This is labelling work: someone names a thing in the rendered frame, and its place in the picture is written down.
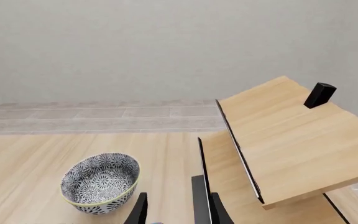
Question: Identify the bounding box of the pale wooden drawer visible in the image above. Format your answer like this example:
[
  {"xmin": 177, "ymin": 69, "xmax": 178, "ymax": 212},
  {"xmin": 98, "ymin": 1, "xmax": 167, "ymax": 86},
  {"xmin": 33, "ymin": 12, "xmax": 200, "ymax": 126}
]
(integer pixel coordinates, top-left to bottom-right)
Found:
[{"xmin": 197, "ymin": 130, "xmax": 264, "ymax": 224}]

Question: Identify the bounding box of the pale wooden cabinet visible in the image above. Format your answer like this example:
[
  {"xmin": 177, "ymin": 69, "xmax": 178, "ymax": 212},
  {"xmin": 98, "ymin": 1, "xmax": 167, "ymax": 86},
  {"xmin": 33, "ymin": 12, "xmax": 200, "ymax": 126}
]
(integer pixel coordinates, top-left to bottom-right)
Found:
[{"xmin": 214, "ymin": 75, "xmax": 358, "ymax": 224}]

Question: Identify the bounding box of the black white patterned bowl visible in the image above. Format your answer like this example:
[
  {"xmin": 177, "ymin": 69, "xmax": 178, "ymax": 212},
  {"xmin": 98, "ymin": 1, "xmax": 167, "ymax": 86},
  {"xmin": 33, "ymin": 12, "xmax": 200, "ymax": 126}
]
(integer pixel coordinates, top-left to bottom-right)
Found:
[{"xmin": 60, "ymin": 152, "xmax": 142, "ymax": 215}]

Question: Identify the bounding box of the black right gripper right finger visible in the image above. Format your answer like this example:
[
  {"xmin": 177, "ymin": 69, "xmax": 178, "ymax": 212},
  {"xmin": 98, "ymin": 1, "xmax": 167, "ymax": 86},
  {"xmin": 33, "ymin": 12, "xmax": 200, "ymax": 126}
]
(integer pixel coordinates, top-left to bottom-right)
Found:
[{"xmin": 211, "ymin": 192, "xmax": 239, "ymax": 224}]

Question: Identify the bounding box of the black rectangular block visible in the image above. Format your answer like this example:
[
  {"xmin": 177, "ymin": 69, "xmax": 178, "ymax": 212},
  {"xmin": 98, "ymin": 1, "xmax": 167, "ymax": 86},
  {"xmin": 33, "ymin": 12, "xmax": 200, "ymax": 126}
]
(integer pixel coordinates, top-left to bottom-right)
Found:
[{"xmin": 303, "ymin": 82, "xmax": 337, "ymax": 110}]

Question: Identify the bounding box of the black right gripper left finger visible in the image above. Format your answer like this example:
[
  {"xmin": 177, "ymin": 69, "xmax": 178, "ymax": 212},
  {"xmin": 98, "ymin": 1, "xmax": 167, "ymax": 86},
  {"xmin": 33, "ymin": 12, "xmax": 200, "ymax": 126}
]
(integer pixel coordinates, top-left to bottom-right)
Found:
[{"xmin": 124, "ymin": 192, "xmax": 149, "ymax": 224}]

